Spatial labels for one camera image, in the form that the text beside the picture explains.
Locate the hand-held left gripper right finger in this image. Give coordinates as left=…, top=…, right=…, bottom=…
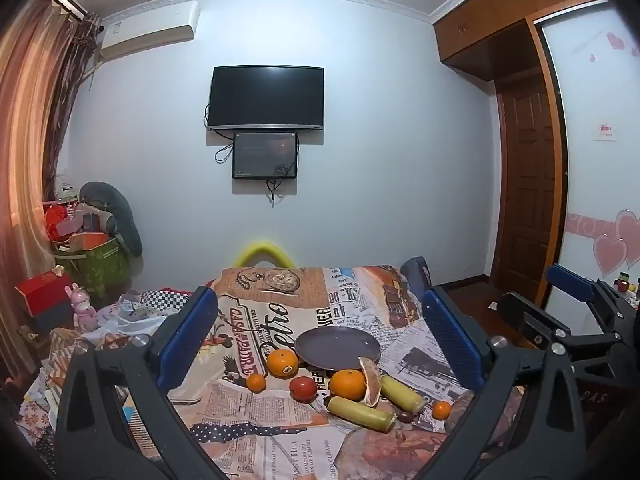
left=420, top=285, right=588, bottom=480

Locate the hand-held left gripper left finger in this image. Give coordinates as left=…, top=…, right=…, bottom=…
left=54, top=286, right=236, bottom=480

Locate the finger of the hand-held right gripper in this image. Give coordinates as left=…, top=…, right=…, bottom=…
left=499, top=291, right=626, bottom=361
left=546, top=264, right=628, bottom=326

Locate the large orange with sticker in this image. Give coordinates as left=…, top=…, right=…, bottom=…
left=266, top=348, right=300, bottom=379

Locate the peeled pomelo wedge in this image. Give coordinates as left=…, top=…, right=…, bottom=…
left=358, top=356, right=385, bottom=407

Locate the purple plate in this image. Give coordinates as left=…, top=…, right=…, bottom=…
left=294, top=326, right=382, bottom=372

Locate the red tomato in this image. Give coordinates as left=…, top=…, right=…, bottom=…
left=289, top=376, right=319, bottom=403

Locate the black white checkered cloth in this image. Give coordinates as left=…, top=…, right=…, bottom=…
left=139, top=289, right=194, bottom=319

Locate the white heart sticker wardrobe door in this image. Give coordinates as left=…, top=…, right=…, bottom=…
left=532, top=0, right=640, bottom=333

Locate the dark wooden door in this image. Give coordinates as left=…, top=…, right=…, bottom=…
left=495, top=77, right=558, bottom=287

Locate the pink rabbit toy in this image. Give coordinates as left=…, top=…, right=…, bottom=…
left=65, top=282, right=99, bottom=331

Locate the newspaper print tablecloth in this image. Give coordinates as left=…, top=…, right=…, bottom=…
left=15, top=264, right=501, bottom=480

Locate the green patterned box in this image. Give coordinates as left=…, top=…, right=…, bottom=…
left=54, top=240, right=132, bottom=297

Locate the orange box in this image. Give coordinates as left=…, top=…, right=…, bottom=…
left=69, top=232, right=109, bottom=252

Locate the grey plush toy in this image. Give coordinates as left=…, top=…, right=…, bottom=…
left=80, top=181, right=143, bottom=257

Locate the red box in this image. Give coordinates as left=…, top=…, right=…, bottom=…
left=15, top=271, right=76, bottom=319

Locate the red gift bag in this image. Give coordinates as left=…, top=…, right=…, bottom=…
left=44, top=202, right=72, bottom=242

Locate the orange curtain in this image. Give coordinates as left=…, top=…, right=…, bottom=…
left=0, top=0, right=86, bottom=386

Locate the wooden overhead cabinet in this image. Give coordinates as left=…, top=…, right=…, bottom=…
left=432, top=0, right=607, bottom=82

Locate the brown sheer curtain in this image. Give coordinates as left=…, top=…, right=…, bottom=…
left=45, top=12, right=103, bottom=201

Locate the white air conditioner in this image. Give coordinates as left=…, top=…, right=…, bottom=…
left=100, top=1, right=201, bottom=61

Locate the small black wall monitor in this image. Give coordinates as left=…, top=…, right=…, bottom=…
left=232, top=131, right=299, bottom=181

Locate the black wall television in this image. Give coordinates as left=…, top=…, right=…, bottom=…
left=207, top=65, right=326, bottom=132

